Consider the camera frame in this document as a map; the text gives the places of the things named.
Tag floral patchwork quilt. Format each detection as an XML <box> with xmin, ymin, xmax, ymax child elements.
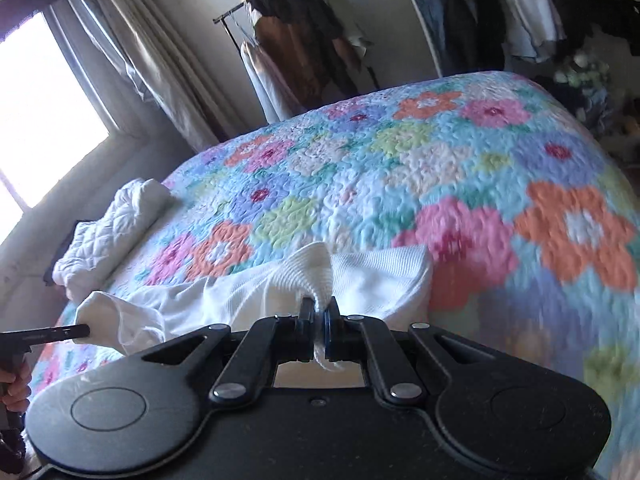
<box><xmin>30</xmin><ymin>71</ymin><xmax>640</xmax><ymax>480</ymax></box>

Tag pale green white bundle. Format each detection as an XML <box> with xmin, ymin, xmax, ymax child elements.
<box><xmin>554</xmin><ymin>52</ymin><xmax>613</xmax><ymax>91</ymax></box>

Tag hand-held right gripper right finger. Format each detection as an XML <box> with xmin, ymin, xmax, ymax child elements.
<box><xmin>324</xmin><ymin>296</ymin><xmax>497</xmax><ymax>405</ymax></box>

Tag person's left hand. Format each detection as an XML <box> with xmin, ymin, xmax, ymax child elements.
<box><xmin>0</xmin><ymin>361</ymin><xmax>32</xmax><ymax>414</ymax></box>

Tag white waffle knit garment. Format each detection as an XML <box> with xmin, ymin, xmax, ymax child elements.
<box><xmin>74</xmin><ymin>241</ymin><xmax>435</xmax><ymax>376</ymax></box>

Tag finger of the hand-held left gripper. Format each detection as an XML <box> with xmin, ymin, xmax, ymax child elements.
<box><xmin>0</xmin><ymin>324</ymin><xmax>92</xmax><ymax>347</ymax></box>

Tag window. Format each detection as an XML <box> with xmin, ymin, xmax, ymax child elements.
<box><xmin>0</xmin><ymin>10</ymin><xmax>111</xmax><ymax>211</ymax></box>

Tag hanging clothes in wardrobe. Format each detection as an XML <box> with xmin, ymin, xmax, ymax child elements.
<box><xmin>395</xmin><ymin>0</ymin><xmax>640</xmax><ymax>78</ymax></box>

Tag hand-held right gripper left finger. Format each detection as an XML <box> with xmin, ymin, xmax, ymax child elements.
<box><xmin>141</xmin><ymin>296</ymin><xmax>317</xmax><ymax>407</ymax></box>

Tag beige curtain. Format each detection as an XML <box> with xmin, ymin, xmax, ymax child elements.
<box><xmin>0</xmin><ymin>0</ymin><xmax>236</xmax><ymax>146</ymax></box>

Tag dark hanging clothes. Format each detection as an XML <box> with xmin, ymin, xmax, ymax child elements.
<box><xmin>240</xmin><ymin>0</ymin><xmax>381</xmax><ymax>121</ymax></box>

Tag white quilted pillow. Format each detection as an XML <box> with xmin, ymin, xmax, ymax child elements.
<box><xmin>52</xmin><ymin>177</ymin><xmax>172</xmax><ymax>301</ymax></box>

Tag black clothes rack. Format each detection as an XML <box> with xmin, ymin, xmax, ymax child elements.
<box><xmin>212</xmin><ymin>0</ymin><xmax>351</xmax><ymax>56</ymax></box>

